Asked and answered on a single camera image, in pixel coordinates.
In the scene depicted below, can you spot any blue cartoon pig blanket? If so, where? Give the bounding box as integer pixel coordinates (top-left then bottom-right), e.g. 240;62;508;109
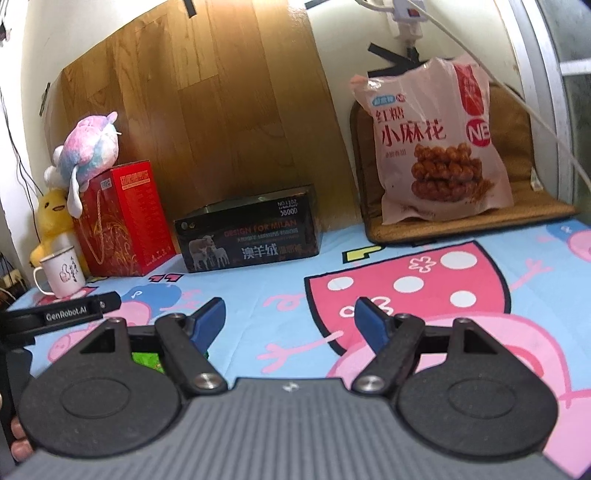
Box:
0;217;591;480

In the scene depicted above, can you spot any white power strip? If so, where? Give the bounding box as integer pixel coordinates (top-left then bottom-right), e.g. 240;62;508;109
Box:
369;0;428;44

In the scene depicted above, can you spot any small dark green packet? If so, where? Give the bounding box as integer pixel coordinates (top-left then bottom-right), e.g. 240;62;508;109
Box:
132;352;165;372

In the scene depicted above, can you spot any wooden board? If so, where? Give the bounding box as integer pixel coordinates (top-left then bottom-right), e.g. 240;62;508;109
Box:
39;0;356;241

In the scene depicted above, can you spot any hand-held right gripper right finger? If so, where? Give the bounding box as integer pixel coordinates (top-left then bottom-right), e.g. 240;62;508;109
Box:
352;298;506;397

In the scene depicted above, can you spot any black tape strip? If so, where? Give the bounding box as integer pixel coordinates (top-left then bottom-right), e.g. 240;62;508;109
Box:
368;41;422;78

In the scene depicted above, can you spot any grey window frame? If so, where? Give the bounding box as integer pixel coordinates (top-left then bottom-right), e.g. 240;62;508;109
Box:
508;0;591;217

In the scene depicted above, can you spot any white enamel mug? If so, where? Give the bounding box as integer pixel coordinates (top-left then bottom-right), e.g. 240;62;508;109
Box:
33;246;86;298

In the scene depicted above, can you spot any brown seat cushion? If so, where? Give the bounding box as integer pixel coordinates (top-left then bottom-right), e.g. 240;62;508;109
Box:
349;83;580;245

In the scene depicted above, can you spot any person's left hand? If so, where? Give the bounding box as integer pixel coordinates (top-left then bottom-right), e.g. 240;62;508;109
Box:
9;416;34;464

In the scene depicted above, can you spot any pink and blue plush toy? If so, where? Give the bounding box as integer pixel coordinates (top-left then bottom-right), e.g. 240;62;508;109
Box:
45;111;122;217

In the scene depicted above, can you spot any yellow duck plush toy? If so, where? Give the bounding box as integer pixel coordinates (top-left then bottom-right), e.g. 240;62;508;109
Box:
30;191;90;273

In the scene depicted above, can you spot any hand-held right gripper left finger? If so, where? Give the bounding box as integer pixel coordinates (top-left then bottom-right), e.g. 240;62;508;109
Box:
76;298;228;398

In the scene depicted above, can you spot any red gift box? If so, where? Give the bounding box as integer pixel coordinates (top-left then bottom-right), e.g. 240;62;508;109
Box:
73;160;176;278

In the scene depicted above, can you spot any large pink snack bag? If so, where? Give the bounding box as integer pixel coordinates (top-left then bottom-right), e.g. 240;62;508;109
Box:
350;52;515;225

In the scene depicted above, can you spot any black cardboard box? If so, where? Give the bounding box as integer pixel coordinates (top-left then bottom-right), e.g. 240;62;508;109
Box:
174;185;322;273

